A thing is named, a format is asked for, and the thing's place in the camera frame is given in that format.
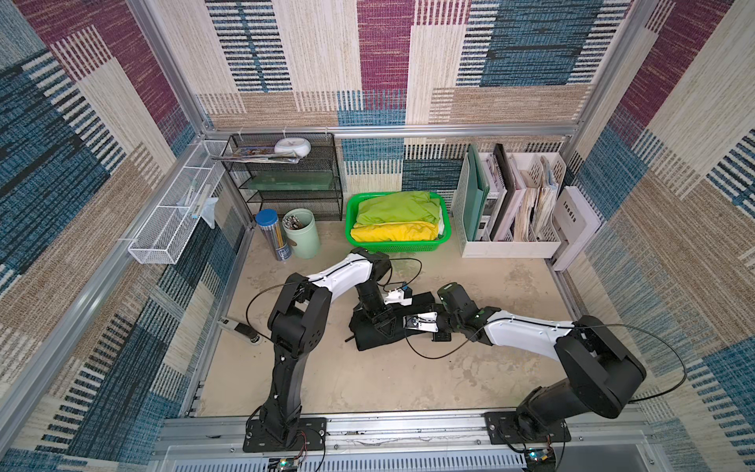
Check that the white file organizer box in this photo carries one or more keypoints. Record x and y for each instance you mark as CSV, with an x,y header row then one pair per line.
x,y
517,218

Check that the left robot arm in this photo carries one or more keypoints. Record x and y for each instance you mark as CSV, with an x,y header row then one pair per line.
x,y
298,322

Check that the grey marker pen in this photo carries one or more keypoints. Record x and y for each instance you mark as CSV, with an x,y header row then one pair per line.
x,y
239,329

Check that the black wire shelf rack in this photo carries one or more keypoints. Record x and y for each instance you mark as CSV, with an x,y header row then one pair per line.
x,y
266,180

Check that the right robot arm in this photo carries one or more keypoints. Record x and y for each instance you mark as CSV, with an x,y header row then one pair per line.
x,y
601,374

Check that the white round object on shelf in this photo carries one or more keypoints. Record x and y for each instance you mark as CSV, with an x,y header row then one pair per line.
x,y
293,147

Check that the green folder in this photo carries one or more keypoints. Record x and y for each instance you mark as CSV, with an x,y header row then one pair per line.
x,y
476,193

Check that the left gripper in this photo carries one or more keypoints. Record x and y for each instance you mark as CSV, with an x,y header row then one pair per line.
x,y
386,310

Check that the blue lid pencil jar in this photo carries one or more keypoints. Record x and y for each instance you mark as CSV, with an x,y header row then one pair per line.
x,y
270,226

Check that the black shorts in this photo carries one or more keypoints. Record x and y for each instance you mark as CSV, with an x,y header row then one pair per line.
x,y
420,303

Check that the white wire wall basket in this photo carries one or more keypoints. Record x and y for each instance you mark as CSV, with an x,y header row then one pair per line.
x,y
187,201

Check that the mint green cup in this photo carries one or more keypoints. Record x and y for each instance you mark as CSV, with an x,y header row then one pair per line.
x,y
301,232

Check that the white box with text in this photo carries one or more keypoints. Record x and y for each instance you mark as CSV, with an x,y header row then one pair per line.
x,y
576,223

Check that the lime green folded cloth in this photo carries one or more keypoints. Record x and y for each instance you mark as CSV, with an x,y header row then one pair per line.
x,y
399,208

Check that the green plastic basket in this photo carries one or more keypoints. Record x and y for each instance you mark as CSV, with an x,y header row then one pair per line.
x,y
397,247

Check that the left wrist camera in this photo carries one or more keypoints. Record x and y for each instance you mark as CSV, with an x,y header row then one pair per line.
x,y
401,296

